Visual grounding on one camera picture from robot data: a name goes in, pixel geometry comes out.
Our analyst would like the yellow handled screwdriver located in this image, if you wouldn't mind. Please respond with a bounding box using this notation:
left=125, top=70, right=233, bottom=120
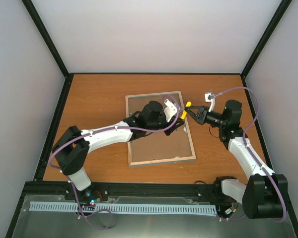
left=180, top=101, right=192, bottom=120

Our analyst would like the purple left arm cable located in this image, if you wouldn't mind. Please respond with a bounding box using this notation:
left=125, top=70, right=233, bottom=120
left=49, top=95, right=183, bottom=229

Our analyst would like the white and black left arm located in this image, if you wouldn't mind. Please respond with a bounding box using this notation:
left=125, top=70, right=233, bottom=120
left=48, top=99, right=184, bottom=200

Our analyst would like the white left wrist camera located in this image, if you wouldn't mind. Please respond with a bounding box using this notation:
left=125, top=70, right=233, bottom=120
left=163, top=99, right=178, bottom=122

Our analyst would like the light blue slotted cable duct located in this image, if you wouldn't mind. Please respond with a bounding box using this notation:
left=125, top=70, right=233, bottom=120
left=28, top=201, right=217, bottom=216

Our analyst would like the black enclosure frame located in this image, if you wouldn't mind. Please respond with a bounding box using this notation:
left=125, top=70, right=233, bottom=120
left=6, top=0, right=291, bottom=238

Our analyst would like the blue wooden picture frame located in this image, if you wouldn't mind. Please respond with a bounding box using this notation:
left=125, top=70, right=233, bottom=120
left=125, top=91, right=196, bottom=166

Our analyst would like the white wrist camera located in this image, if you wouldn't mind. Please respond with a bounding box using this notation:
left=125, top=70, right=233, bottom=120
left=163, top=99, right=178, bottom=122
left=205, top=92, right=216, bottom=112

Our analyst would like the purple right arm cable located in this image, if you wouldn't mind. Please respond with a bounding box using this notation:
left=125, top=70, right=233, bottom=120
left=207, top=87, right=288, bottom=222

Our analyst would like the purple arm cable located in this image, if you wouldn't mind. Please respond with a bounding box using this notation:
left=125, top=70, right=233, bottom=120
left=49, top=95, right=183, bottom=229
left=207, top=87, right=288, bottom=222

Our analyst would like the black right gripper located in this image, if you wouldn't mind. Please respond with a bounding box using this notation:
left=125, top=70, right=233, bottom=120
left=185, top=106, right=226, bottom=128

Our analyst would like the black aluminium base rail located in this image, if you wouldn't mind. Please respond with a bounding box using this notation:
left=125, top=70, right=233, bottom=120
left=21, top=181, right=243, bottom=204

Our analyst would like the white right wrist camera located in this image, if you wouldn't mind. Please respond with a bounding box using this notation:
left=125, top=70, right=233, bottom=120
left=205, top=92, right=216, bottom=112

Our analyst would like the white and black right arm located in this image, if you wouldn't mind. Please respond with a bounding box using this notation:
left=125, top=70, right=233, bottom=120
left=185, top=100, right=288, bottom=222

